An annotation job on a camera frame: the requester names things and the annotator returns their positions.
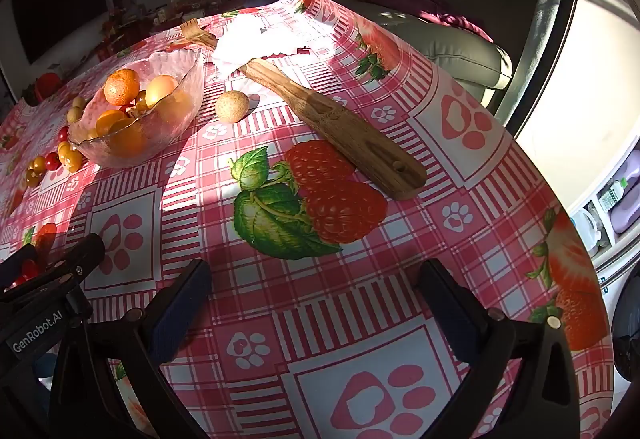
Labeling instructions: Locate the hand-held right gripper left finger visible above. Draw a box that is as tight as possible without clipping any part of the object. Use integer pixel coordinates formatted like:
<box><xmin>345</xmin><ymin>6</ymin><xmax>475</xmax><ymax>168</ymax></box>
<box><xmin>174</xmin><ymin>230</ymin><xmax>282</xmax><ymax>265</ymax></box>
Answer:
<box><xmin>50</xmin><ymin>258</ymin><xmax>214</xmax><ymax>439</ymax></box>

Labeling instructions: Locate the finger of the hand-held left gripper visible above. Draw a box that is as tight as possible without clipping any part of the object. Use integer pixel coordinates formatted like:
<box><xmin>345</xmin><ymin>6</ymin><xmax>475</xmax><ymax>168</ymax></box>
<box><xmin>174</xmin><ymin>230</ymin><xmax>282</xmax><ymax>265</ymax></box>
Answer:
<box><xmin>0</xmin><ymin>244</ymin><xmax>39</xmax><ymax>289</ymax></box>
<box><xmin>0</xmin><ymin>233</ymin><xmax>107</xmax><ymax>306</ymax></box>

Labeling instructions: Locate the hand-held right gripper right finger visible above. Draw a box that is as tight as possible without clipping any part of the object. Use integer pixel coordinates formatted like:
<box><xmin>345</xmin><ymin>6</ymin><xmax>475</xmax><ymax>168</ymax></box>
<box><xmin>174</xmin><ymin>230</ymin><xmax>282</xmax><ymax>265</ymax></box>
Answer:
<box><xmin>417</xmin><ymin>258</ymin><xmax>582</xmax><ymax>439</ymax></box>

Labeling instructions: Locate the row of yellow tomatoes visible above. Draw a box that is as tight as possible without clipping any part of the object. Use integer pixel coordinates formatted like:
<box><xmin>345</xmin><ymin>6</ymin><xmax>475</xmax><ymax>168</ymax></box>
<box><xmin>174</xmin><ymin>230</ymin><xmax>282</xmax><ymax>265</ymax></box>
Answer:
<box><xmin>22</xmin><ymin>139</ymin><xmax>85</xmax><ymax>190</ymax></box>

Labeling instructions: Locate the red checkered printed tablecloth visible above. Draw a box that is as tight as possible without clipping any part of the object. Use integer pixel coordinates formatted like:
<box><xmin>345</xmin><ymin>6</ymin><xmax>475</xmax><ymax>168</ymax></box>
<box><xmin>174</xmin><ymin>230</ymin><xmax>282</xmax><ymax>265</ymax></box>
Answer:
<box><xmin>0</xmin><ymin>0</ymin><xmax>616</xmax><ymax>439</ymax></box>

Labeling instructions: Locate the clear glass bowl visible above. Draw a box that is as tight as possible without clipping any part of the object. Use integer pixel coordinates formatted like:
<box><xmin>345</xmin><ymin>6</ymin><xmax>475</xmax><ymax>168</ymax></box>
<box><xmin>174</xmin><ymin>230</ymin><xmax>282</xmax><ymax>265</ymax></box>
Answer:
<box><xmin>67</xmin><ymin>48</ymin><xmax>206</xmax><ymax>168</ymax></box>

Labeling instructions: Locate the red round object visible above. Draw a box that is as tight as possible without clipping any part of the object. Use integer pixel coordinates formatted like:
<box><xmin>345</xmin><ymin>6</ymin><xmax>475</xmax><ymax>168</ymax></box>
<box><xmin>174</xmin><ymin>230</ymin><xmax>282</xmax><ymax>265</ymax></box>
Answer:
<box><xmin>34</xmin><ymin>72</ymin><xmax>64</xmax><ymax>101</ymax></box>

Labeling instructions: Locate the tangerine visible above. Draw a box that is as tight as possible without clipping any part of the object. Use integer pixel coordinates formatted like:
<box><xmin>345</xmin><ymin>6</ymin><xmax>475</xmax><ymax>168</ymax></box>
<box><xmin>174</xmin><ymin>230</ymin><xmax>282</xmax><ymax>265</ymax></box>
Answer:
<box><xmin>103</xmin><ymin>68</ymin><xmax>142</xmax><ymax>106</ymax></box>

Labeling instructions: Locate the pale orange round fruit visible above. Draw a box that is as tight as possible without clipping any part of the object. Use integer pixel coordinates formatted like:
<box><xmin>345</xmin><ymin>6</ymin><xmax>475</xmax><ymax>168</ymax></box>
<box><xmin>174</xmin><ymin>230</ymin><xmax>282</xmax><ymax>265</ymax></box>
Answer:
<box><xmin>145</xmin><ymin>75</ymin><xmax>180</xmax><ymax>107</ymax></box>

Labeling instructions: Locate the purple bottle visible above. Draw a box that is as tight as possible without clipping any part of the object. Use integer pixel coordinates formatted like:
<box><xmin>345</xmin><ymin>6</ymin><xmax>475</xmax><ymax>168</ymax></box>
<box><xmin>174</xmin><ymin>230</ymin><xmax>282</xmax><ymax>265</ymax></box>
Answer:
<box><xmin>609</xmin><ymin>166</ymin><xmax>640</xmax><ymax>236</ymax></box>

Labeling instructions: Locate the black television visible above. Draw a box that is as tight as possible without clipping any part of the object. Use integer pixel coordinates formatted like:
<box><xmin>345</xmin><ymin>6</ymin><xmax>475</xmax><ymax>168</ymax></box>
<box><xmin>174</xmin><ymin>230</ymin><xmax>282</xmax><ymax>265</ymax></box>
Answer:
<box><xmin>10</xmin><ymin>0</ymin><xmax>109</xmax><ymax>65</ymax></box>

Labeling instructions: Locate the light grey sofa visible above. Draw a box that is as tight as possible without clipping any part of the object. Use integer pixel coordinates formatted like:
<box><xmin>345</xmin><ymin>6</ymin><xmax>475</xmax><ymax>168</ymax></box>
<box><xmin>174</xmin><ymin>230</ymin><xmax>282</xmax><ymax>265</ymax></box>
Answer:
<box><xmin>320</xmin><ymin>0</ymin><xmax>515</xmax><ymax>106</ymax></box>

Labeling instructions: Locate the white tissue paper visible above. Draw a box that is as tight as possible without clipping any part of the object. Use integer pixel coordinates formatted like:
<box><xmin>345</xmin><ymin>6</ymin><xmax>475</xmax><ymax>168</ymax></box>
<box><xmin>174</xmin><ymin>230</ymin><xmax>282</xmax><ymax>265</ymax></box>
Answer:
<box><xmin>212</xmin><ymin>14</ymin><xmax>313</xmax><ymax>77</ymax></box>

